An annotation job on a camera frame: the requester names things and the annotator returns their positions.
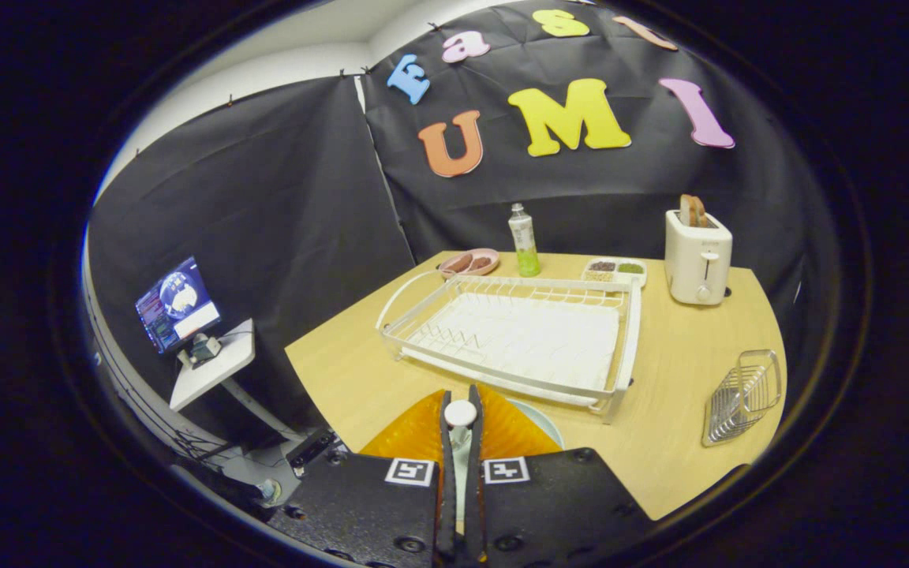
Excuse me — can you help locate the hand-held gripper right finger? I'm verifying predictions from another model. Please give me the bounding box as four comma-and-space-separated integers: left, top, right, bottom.
466, 384, 657, 565

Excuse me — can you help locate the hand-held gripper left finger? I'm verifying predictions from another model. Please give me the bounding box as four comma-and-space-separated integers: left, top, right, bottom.
269, 388, 455, 565

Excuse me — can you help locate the checkered handle spoon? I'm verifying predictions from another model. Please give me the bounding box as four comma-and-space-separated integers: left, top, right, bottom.
443, 399, 478, 537

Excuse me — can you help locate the pale green plate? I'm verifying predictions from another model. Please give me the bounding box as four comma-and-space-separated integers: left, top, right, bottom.
502, 397, 566, 450

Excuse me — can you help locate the white wire dish rack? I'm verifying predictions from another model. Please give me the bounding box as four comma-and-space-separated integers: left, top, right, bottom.
376, 270, 643, 424

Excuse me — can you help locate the metal wire basket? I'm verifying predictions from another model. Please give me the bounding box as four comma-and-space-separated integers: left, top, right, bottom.
701, 349, 784, 448

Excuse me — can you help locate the pink plate with food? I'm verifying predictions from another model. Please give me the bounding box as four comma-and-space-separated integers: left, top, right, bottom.
437, 248, 501, 280

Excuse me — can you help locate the green liquid plastic bottle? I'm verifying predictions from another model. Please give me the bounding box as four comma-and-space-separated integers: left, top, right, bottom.
508, 203, 541, 278

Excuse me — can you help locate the white monitor stand table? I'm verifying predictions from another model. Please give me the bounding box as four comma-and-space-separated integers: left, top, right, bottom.
169, 318, 305, 443

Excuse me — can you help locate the white divided snack tray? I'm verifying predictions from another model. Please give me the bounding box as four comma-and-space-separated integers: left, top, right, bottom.
581, 256, 649, 286

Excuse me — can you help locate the small device on stand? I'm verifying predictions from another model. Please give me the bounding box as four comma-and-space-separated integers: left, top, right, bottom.
186, 333, 223, 368

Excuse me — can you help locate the computer monitor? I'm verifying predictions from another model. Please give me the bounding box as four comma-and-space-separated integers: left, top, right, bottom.
135, 256, 223, 355

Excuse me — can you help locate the white toaster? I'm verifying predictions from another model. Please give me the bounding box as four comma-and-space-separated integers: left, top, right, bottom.
664, 209, 734, 306

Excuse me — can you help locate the black backdrop cloth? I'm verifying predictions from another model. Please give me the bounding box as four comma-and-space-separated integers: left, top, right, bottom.
88, 0, 834, 443

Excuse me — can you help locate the brown bread slice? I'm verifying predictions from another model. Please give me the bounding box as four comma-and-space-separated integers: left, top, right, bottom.
679, 194, 709, 229

